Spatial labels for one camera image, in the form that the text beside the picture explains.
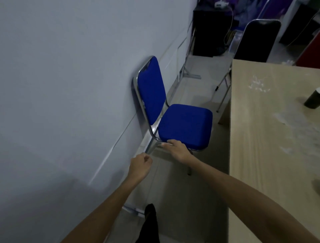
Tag white cable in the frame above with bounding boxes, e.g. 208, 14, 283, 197
223, 5, 235, 46

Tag person's black trouser leg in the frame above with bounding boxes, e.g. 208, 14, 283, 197
136, 203, 161, 243

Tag black padded chrome chair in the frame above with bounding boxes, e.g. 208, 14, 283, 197
216, 19, 282, 113

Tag black box furniture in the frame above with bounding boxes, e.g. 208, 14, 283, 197
278, 10, 320, 46

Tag person's left hand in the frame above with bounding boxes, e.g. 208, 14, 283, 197
127, 152, 153, 185

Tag red panel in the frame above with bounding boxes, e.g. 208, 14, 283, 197
295, 37, 320, 69

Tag person's right forearm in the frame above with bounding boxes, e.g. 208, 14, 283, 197
184, 155, 320, 243

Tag metal frame stand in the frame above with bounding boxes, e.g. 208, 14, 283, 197
176, 24, 202, 82

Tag metal floor bracket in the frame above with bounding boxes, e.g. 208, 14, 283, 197
122, 204, 146, 216

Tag black cabinet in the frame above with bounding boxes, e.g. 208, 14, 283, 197
193, 5, 240, 58

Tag white powder scraps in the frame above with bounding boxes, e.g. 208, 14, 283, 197
248, 75, 271, 93

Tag person's left forearm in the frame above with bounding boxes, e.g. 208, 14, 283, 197
61, 175, 141, 243

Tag purple cloth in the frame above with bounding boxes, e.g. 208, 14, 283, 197
232, 0, 293, 23

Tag blue padded chrome chair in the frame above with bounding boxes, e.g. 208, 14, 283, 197
132, 56, 214, 176

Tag person's right hand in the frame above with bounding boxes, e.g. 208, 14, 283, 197
161, 139, 195, 165

